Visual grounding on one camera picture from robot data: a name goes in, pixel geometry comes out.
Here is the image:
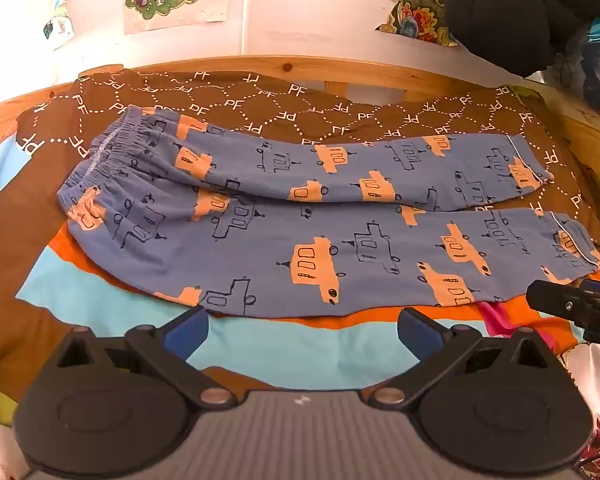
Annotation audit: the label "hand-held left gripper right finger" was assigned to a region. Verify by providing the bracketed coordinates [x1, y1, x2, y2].
[369, 306, 552, 409]

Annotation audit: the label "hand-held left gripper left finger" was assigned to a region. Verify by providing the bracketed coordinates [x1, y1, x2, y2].
[50, 305, 241, 409]

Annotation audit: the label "blue pants with orange vehicles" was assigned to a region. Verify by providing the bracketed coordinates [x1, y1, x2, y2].
[56, 107, 600, 319]

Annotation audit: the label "brown patterned colour-block blanket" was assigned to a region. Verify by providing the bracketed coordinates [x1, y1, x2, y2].
[0, 67, 600, 426]

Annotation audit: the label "black cloth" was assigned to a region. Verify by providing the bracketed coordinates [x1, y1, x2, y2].
[442, 0, 600, 79]

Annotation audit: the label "floral printed cloth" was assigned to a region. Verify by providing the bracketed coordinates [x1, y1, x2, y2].
[370, 0, 462, 49]

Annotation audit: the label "wooden bed frame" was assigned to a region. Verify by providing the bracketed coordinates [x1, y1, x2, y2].
[0, 56, 600, 243]

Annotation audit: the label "white wall conduit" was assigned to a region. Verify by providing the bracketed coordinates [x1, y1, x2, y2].
[242, 0, 257, 57]

